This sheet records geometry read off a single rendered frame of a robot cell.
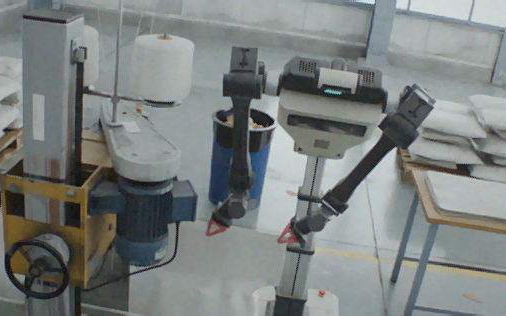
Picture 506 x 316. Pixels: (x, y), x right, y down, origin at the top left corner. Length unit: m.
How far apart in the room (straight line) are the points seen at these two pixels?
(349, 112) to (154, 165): 0.92
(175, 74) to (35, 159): 0.43
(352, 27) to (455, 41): 1.68
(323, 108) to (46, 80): 1.09
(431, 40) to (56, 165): 8.90
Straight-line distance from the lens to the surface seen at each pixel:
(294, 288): 2.80
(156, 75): 1.63
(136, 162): 1.55
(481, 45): 10.32
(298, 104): 2.23
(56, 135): 1.56
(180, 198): 1.66
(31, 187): 1.65
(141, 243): 1.69
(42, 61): 1.52
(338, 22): 9.92
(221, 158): 4.26
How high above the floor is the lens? 2.05
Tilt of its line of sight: 23 degrees down
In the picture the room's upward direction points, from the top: 8 degrees clockwise
